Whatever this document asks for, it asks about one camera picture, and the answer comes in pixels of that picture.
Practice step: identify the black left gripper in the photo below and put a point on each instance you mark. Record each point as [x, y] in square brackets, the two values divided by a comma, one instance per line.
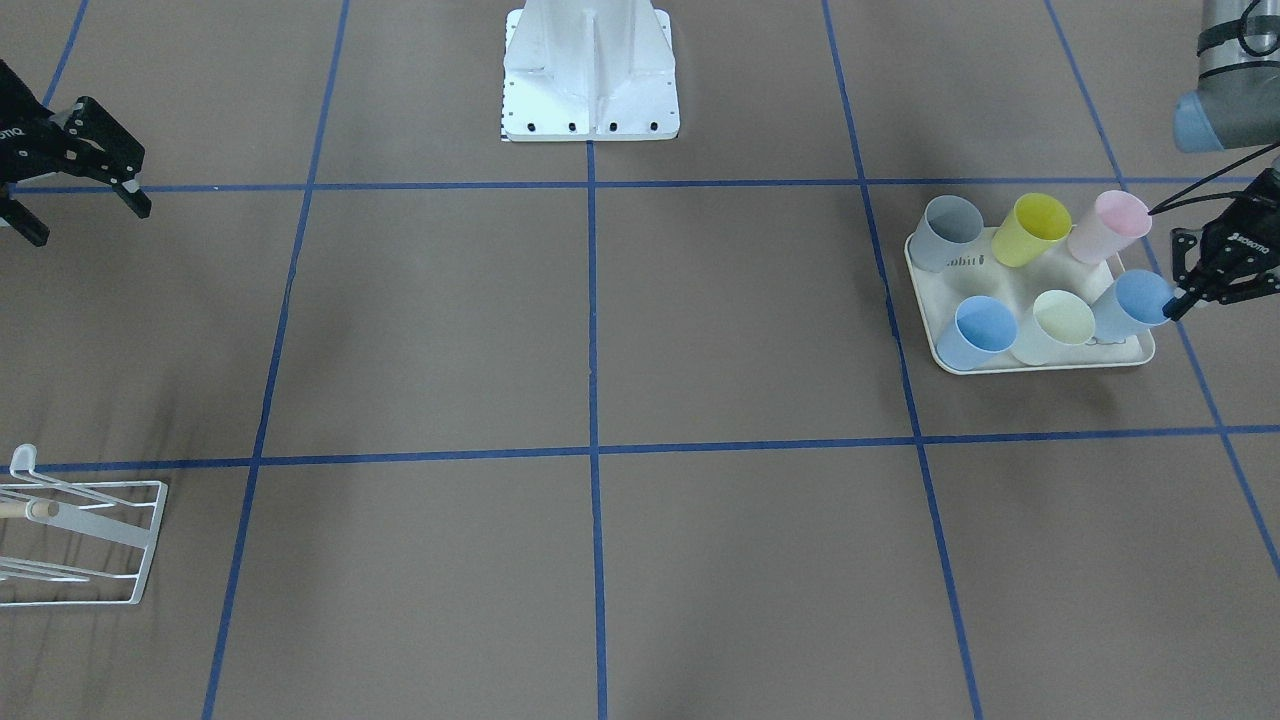
[1250, 243]

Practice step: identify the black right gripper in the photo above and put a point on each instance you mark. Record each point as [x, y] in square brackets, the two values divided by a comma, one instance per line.
[20, 135]

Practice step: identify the light blue plastic cup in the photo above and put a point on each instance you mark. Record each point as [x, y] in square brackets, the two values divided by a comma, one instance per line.
[1133, 303]

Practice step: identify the pale cream plastic cup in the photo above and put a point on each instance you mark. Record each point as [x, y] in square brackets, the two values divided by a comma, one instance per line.
[1056, 321]

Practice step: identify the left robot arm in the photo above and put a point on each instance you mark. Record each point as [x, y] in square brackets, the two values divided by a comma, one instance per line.
[1233, 106]

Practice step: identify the pink plastic cup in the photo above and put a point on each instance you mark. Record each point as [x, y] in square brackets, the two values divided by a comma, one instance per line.
[1116, 220]

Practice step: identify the yellow plastic cup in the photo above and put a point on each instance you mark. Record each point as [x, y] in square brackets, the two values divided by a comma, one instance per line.
[1034, 224]

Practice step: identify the grey plastic cup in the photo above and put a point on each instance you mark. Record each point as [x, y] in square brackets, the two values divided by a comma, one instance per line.
[949, 225]

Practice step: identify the cream plastic tray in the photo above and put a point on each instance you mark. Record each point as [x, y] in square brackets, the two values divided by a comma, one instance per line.
[977, 273]

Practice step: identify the white wire cup rack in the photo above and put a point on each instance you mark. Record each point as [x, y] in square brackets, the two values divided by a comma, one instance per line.
[76, 542]

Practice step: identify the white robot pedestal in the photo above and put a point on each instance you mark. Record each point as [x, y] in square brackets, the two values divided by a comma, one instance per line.
[589, 71]

